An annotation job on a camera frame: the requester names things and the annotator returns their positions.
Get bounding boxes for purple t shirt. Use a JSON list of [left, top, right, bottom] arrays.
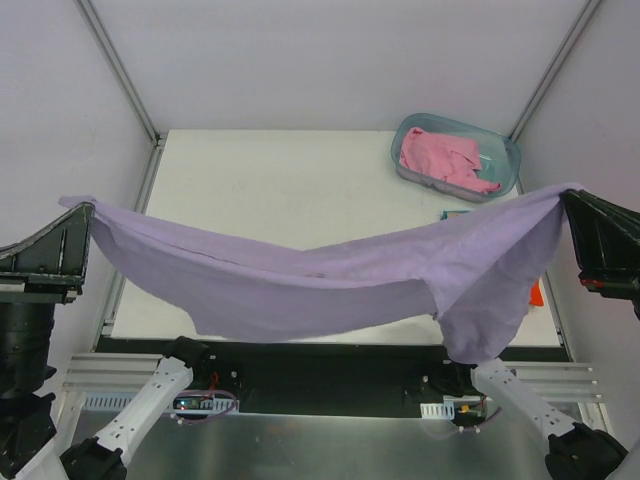
[[91, 184, 568, 364]]

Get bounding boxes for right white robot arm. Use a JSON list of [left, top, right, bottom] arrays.
[[422, 183, 639, 479]]

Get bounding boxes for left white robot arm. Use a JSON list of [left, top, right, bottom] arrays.
[[1, 201, 212, 479]]

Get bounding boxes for folded orange t shirt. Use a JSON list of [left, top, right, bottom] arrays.
[[529, 280, 545, 307]]

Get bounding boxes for folded teal t shirt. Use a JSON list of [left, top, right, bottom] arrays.
[[440, 210, 468, 220]]

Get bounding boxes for pink t shirt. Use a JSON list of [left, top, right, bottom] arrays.
[[400, 127, 501, 194]]

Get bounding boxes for clear blue plastic bin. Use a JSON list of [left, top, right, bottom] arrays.
[[391, 113, 521, 203]]

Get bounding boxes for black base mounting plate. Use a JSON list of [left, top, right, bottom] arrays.
[[94, 337, 571, 419]]

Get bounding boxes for left white cable duct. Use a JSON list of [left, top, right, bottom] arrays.
[[83, 392, 240, 416]]

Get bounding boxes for white cable duct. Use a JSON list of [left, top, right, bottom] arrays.
[[83, 392, 240, 416], [420, 401, 455, 421]]

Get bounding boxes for left aluminium frame post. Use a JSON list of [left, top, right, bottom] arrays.
[[74, 0, 162, 146]]

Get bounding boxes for aluminium frame post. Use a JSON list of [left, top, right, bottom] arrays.
[[74, 0, 162, 146], [508, 0, 604, 142]]

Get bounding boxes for right white cable duct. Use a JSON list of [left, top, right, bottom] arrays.
[[420, 401, 455, 421]]

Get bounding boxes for right aluminium frame post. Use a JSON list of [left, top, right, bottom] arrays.
[[508, 0, 604, 142]]

